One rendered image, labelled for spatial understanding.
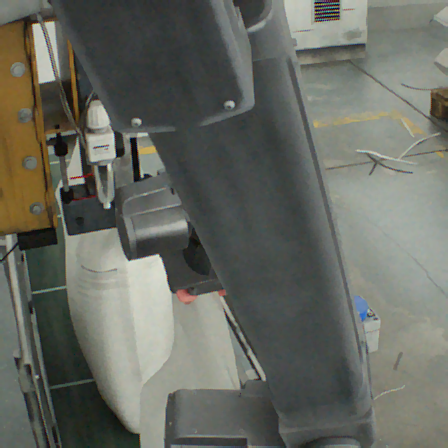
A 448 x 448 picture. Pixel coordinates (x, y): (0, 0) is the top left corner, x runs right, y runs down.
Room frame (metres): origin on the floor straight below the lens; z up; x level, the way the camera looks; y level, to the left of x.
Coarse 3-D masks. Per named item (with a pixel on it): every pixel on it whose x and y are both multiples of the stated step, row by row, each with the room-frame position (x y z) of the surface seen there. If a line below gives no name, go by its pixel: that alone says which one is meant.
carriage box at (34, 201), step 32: (0, 32) 1.04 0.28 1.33; (32, 32) 1.04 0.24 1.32; (0, 64) 1.04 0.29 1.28; (32, 64) 1.04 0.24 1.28; (0, 96) 1.03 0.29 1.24; (32, 96) 1.05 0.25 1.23; (0, 128) 1.03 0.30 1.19; (32, 128) 1.04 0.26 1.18; (0, 160) 1.03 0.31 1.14; (32, 160) 1.04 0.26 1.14; (0, 192) 1.03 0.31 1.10; (32, 192) 1.04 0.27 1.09; (0, 224) 1.03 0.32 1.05; (32, 224) 1.04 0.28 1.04
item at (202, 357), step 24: (192, 312) 0.79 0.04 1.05; (216, 312) 0.79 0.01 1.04; (192, 336) 0.81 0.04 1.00; (216, 336) 0.80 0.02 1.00; (168, 360) 0.96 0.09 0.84; (192, 360) 0.84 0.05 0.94; (216, 360) 0.68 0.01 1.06; (144, 384) 0.94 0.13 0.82; (168, 384) 0.91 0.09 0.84; (192, 384) 0.86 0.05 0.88; (216, 384) 0.68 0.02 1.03; (240, 384) 0.62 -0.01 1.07; (144, 408) 0.91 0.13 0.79; (144, 432) 0.88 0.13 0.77
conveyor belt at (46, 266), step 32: (32, 256) 2.06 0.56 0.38; (64, 256) 2.05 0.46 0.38; (32, 288) 1.88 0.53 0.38; (64, 288) 1.88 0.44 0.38; (64, 320) 1.73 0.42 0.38; (64, 352) 1.59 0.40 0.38; (64, 384) 1.47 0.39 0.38; (96, 384) 1.47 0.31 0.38; (64, 416) 1.35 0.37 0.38; (96, 416) 1.35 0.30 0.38
